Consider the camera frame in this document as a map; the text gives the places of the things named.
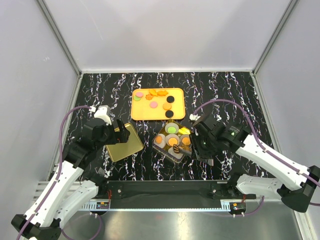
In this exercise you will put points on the pink green cookie upper left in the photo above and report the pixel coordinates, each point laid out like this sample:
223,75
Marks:
139,94

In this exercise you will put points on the white paper cup bottom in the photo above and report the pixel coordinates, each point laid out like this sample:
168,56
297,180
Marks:
175,155

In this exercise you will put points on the small orange flower cookie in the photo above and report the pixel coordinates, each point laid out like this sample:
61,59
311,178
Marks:
148,97

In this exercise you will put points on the white paper cup top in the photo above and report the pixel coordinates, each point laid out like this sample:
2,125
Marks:
171,124

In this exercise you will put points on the orange plastic tray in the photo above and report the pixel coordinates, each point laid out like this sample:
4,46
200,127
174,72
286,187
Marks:
141,110

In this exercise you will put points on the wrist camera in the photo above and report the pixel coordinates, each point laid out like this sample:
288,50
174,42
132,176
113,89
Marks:
102,112
204,123

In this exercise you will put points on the orange fish cookie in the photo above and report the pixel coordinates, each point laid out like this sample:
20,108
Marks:
153,92

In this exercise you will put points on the green pink round cookie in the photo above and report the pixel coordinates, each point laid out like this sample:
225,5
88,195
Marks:
171,130

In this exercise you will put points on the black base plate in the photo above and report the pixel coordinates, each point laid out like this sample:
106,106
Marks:
171,196

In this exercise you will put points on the black round cookie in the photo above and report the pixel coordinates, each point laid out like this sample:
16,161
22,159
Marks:
170,99
169,114

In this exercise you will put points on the black round cookie lower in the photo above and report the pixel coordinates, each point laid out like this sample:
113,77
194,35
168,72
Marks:
169,114

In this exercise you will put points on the gold box lid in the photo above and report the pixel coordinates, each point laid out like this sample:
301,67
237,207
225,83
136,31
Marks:
121,151

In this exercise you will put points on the orange round cookie right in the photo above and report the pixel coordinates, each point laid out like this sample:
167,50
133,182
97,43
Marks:
167,106

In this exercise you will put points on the orange leaf cookie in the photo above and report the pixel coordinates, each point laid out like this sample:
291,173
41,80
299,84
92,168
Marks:
162,93

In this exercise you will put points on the black round cookie upper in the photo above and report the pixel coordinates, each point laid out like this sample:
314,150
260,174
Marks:
170,99

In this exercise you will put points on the white paper cup right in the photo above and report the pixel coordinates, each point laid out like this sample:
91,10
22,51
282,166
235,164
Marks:
183,136

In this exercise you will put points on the white paper cup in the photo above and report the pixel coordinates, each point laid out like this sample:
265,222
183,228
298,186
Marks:
175,155
172,136
183,136
163,144
171,124

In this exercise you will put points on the white paper cup centre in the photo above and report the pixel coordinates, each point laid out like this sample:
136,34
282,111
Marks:
172,136

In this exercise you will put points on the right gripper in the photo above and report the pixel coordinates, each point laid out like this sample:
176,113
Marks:
197,151

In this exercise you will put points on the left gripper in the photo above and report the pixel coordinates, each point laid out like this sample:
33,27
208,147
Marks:
119,136

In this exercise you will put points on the orange waffle cookie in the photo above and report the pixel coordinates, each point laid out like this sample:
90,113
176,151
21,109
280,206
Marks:
186,141

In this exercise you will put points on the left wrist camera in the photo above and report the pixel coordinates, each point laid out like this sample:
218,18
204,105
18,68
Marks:
102,112

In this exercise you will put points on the white paper cup left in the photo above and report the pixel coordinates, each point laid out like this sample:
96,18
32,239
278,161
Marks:
163,144

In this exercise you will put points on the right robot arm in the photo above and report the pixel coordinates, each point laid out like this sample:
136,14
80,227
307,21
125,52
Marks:
292,183

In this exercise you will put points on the orange round cookie bottom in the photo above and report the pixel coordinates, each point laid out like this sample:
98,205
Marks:
173,141

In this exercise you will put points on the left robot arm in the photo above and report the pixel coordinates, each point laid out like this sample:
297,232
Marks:
47,217

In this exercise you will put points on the clear cookie box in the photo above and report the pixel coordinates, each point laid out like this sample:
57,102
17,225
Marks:
164,151

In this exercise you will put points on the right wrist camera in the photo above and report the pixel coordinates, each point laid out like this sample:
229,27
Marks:
204,123

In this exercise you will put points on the orange round cookie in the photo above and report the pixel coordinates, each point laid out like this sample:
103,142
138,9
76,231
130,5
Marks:
167,106
173,141

